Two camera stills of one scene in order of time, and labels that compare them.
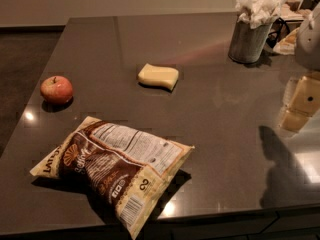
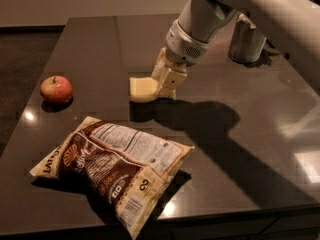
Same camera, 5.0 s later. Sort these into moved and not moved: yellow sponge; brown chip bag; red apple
Moved: yellow sponge
Not moved: red apple; brown chip bag
